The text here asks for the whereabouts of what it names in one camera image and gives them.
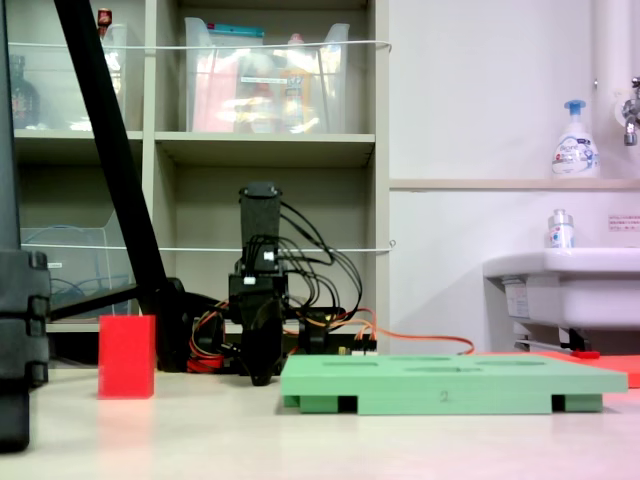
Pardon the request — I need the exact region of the clear plastic storage bin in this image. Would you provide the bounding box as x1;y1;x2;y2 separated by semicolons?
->
6;22;129;133
183;16;351;135

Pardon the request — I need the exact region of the red square block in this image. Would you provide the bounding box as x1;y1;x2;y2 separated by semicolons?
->
97;314;157;400

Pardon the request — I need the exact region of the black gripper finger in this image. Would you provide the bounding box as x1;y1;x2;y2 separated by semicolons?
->
238;319;259;377
251;298;285;388

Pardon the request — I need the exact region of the metal faucet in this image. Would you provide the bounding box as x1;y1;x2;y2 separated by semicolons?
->
616;76;640;148

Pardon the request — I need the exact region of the white foam soap pump bottle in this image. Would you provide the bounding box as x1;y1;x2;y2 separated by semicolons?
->
551;99;602;180

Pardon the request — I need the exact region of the small orange foam block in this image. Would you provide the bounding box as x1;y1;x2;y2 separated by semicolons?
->
592;354;640;390

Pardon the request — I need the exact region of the pink-capped orange bottle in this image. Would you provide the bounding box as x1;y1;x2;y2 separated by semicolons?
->
279;33;315;133

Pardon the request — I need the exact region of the clear bin with blue cables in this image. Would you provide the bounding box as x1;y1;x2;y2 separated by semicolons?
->
19;209;135;322

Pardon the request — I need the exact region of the black gripper wire loop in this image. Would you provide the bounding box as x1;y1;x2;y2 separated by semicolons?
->
278;199;364;326

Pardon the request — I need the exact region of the notched black tripod leg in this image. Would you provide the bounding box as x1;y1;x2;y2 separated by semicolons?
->
0;0;52;454

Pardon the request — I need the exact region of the large orange foam block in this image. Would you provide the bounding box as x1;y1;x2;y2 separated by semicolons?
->
474;350;601;360

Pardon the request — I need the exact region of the small white sanitizer bottle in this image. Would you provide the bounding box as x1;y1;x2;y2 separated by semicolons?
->
545;208;577;250

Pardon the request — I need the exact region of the thin black tripod brace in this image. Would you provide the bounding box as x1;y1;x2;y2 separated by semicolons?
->
48;282;141;323

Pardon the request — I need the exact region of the beige shelf unit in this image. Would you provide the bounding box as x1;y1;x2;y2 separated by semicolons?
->
0;0;392;354

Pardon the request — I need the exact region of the circuit board with wires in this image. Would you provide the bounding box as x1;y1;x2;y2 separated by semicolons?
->
338;332;379;359

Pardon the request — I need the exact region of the white sink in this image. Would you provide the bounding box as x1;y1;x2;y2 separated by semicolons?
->
482;246;640;352

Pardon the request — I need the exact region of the pink wall notice label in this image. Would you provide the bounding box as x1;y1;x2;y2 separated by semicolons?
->
607;214;640;233

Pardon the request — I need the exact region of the green shape sorting board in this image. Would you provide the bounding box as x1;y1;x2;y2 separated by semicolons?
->
279;353;629;416

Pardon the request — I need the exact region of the dark patterned bottle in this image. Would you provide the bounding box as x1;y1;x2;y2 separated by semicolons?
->
8;54;42;130

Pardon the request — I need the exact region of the thin orange wire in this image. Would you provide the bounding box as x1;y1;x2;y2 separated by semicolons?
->
355;307;476;357

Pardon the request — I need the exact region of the black wrist wire loop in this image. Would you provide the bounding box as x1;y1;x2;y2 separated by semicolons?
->
247;234;342;314

